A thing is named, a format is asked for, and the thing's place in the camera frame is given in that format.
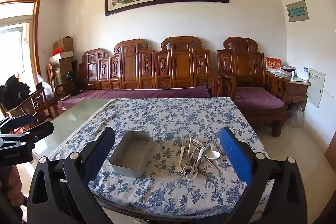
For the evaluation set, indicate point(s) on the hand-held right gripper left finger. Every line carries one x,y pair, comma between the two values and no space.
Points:
99,151

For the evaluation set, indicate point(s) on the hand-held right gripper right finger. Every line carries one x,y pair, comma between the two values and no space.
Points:
233,153

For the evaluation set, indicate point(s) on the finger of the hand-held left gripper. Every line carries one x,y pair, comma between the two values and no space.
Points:
39,132
21,121

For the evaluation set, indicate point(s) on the bamboo chopstick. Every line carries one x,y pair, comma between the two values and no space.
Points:
214,165
190,144

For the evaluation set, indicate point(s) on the rectangular metal container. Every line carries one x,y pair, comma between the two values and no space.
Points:
131,146

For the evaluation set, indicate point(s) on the dark brown chopstick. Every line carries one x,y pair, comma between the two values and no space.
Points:
202,170

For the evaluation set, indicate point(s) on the small metal spoon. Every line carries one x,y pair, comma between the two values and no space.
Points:
188,167

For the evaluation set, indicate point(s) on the person's left forearm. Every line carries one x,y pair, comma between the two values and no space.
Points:
11,187

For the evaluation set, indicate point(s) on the dark wooden chair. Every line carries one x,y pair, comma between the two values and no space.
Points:
39,106

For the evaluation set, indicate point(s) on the black clothes pile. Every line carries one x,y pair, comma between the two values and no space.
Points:
14,92

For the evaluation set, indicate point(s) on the white plastic bag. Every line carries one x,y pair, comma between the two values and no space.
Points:
46,90

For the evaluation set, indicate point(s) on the purple armchair cushion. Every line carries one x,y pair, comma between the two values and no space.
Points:
258,98

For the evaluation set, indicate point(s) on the black desk lamp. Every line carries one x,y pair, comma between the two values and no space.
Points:
70,78

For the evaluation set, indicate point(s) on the purple bench cushion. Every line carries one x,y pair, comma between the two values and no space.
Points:
136,95

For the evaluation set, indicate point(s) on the blue floral tablecloth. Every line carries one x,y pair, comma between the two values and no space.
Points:
162,116

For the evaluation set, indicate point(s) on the grey plastic bag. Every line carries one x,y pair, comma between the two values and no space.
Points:
295,115

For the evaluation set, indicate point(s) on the white cardboard box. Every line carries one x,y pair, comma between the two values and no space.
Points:
61,57

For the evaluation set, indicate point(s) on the red decoration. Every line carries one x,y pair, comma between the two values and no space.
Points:
57,51

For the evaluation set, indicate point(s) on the brown cardboard box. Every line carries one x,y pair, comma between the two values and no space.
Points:
64,43

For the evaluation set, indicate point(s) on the carved wooden armchair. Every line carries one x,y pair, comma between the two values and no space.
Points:
244,64

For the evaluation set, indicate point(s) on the wooden side table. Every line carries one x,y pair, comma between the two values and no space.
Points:
298,90

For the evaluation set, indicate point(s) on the carved wooden sofa bench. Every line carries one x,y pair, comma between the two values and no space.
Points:
147,66

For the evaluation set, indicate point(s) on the red desk calendar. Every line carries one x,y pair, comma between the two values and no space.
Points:
273,64

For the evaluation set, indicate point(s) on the white distribution box door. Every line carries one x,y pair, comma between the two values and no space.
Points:
315,87

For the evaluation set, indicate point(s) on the white device blue label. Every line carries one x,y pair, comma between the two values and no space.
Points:
305,73

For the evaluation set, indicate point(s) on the wooden door frame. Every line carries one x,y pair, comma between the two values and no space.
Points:
37,35

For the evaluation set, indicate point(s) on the grey wall panel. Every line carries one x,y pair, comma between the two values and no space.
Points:
297,11

